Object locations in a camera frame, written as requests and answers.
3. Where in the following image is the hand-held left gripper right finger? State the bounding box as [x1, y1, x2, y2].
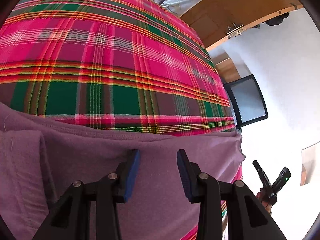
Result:
[176, 149, 285, 240]

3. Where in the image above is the pink plaid blanket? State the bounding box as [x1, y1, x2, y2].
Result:
[0, 0, 243, 240]

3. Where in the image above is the wooden door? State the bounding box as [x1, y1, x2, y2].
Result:
[180, 0, 298, 52]

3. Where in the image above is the wooden board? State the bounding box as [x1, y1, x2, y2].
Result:
[215, 58, 242, 83]

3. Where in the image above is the purple fleece garment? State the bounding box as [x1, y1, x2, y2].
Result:
[0, 102, 247, 240]

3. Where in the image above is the person's right hand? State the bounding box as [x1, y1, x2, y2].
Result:
[257, 192, 272, 215]

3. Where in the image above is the metal door lock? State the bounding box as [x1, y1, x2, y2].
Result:
[225, 22, 244, 39]

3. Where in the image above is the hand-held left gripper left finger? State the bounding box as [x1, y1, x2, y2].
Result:
[32, 149, 140, 240]

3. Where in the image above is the black mesh office chair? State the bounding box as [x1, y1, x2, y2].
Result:
[223, 74, 269, 130]

